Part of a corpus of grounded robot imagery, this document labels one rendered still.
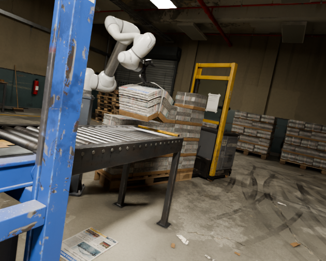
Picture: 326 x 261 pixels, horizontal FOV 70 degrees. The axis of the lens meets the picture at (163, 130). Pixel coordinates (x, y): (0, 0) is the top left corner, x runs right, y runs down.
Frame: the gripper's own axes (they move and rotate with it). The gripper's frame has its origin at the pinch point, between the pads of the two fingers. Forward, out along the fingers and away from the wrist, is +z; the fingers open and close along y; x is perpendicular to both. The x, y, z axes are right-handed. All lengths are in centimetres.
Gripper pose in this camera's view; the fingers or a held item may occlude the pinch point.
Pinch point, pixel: (151, 74)
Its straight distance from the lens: 199.3
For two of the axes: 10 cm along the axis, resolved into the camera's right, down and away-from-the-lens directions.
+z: 4.6, 0.7, 8.9
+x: 8.6, 2.4, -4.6
